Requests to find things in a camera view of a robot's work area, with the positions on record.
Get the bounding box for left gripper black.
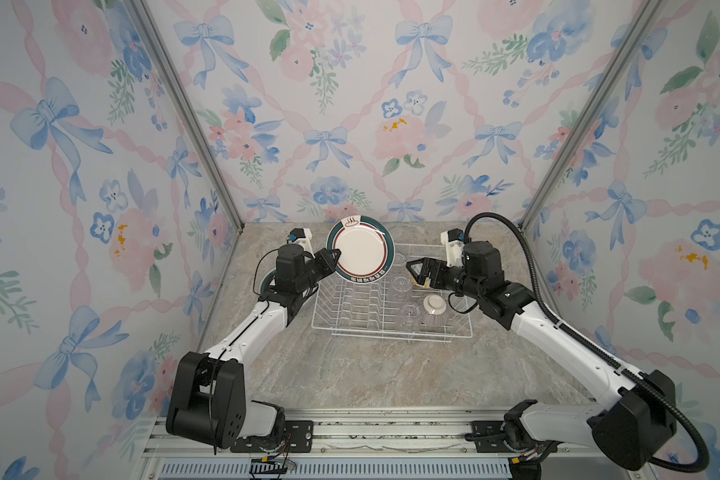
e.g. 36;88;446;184
295;248;339;296

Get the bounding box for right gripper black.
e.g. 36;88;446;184
405;260;484;305

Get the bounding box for white plate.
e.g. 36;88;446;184
326;215;396;284

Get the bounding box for clear glass tumbler back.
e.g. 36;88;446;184
392;252;407;269

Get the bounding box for green and red rimmed plate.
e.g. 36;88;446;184
258;269;276;298

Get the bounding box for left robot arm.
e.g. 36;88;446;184
166;243;341;451

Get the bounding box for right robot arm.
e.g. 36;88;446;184
406;241;677;471

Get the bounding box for yellow patterned ceramic bowl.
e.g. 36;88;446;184
413;270;433;288

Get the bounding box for grey striped ceramic bowl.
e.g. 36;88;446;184
421;294;447;329

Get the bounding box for clear glass tumbler front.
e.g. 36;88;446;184
397;302;421;328

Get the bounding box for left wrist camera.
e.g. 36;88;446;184
288;228;314;254

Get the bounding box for white wire dish rack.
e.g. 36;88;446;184
311;244;473;343

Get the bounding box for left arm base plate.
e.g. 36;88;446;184
230;420;315;455

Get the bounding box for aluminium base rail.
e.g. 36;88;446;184
132;407;656;479

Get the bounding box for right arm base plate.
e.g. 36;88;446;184
471;419;558;454

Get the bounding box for left aluminium corner post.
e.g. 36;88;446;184
124;0;244;234

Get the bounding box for aluminium corner post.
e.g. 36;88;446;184
124;0;244;234
518;0;664;233

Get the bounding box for right aluminium corner post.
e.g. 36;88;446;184
518;0;664;233

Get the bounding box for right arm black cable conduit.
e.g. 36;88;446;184
463;212;712;475

